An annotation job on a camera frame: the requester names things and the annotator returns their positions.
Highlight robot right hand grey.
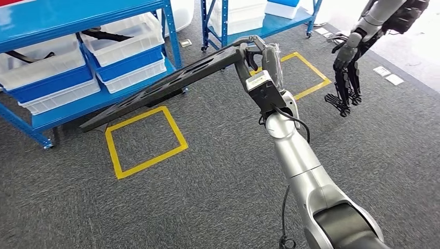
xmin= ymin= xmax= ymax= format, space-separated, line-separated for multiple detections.
xmin=233 ymin=35 xmax=286 ymax=93

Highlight bystander robot hand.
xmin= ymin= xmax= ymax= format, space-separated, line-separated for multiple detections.
xmin=324 ymin=32 xmax=364 ymax=118

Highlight black slotted plate part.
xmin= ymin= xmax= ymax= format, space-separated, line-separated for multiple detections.
xmin=79 ymin=45 xmax=246 ymax=133

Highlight blue metal shelf rack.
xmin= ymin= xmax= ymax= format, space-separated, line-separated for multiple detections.
xmin=0 ymin=0 xmax=189 ymax=150
xmin=200 ymin=0 xmax=324 ymax=53

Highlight clear plastic hand wrap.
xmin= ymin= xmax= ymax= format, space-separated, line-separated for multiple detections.
xmin=263 ymin=43 xmax=286 ymax=92

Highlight yellow tape floor square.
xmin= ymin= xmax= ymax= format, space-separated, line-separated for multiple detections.
xmin=249 ymin=51 xmax=333 ymax=101
xmin=104 ymin=105 xmax=189 ymax=181

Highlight bystander robot black torso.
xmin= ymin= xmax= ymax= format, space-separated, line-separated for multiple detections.
xmin=381 ymin=0 xmax=431 ymax=35

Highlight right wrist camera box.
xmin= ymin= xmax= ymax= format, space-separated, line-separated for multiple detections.
xmin=245 ymin=70 xmax=288 ymax=119

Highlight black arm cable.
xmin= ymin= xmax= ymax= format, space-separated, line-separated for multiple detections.
xmin=258 ymin=105 xmax=312 ymax=249

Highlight black strap part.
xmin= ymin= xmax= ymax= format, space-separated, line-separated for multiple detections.
xmin=80 ymin=27 xmax=134 ymax=43
xmin=5 ymin=50 xmax=56 ymax=64

